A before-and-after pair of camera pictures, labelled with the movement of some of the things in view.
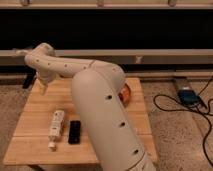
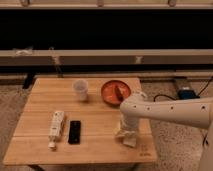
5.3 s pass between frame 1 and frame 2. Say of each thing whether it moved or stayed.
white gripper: moved
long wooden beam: stayed
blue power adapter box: stayed
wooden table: stayed
